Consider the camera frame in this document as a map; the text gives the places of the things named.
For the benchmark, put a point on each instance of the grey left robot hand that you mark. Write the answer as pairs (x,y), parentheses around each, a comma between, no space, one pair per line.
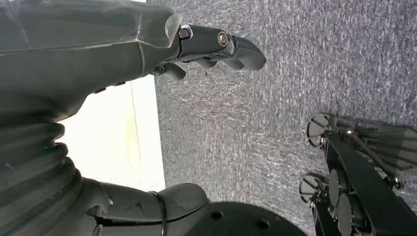
(81,49)

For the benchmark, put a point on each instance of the pale flat panel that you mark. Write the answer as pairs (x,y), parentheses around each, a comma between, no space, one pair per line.
(114,136)

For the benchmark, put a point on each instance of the black robot leg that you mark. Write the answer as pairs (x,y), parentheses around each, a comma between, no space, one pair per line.
(368,195)

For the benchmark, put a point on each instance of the black robot foot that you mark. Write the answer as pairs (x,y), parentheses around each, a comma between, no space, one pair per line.
(391,146)

